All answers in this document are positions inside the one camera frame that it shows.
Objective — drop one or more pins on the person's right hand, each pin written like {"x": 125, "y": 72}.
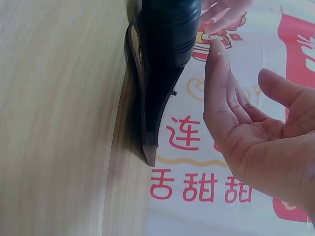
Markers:
{"x": 256, "y": 150}

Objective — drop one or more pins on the person's right fingers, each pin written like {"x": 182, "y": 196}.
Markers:
{"x": 217, "y": 83}

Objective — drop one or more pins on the person's right thumb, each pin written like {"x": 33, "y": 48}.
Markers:
{"x": 283, "y": 91}

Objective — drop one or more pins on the person's left fingers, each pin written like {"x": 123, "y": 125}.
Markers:
{"x": 216, "y": 18}

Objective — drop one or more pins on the black boot with brown heel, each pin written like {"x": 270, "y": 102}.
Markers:
{"x": 167, "y": 49}

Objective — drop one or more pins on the person's left hand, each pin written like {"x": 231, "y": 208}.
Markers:
{"x": 217, "y": 14}

